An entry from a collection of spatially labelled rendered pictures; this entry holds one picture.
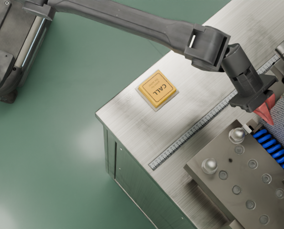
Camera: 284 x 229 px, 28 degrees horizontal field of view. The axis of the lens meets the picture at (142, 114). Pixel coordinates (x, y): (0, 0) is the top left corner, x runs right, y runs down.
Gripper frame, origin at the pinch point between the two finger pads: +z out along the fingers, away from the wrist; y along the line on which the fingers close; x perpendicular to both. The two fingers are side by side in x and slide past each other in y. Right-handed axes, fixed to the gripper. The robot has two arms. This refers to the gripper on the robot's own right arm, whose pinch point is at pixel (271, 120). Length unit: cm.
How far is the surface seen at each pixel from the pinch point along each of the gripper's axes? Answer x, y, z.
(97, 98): -121, 7, 6
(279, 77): 0.2, -7.1, -6.8
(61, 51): -134, 5, -16
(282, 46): 5.2, -8.7, -14.4
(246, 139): -4.6, 5.5, 1.9
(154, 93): -25.8, 11.5, -13.7
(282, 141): -0.3, 0.3, 6.1
